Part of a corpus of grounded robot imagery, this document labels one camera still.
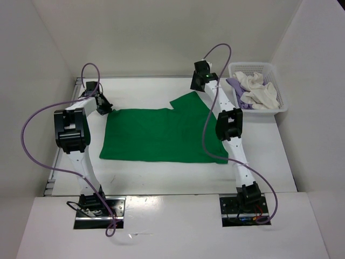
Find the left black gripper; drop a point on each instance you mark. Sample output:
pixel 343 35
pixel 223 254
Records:
pixel 107 108

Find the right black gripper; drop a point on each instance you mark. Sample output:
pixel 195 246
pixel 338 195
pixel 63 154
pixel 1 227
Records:
pixel 193 85

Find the green t shirt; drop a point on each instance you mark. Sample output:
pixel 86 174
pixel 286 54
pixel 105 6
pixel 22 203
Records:
pixel 163 135

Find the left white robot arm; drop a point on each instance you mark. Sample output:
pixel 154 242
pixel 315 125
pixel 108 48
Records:
pixel 73 136

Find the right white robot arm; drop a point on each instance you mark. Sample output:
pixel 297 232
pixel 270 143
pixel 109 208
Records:
pixel 228 129

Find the lavender t shirt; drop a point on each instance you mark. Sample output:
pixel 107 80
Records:
pixel 237 89

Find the cream white t shirt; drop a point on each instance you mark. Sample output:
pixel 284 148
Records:
pixel 258 86

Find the white plastic basket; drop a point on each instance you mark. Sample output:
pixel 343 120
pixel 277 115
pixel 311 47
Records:
pixel 269 76

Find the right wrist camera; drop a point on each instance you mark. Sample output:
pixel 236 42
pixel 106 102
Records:
pixel 203 67

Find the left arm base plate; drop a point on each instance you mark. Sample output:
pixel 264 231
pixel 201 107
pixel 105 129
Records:
pixel 100 218

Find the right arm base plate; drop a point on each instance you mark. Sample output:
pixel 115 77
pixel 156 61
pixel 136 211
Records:
pixel 233 215

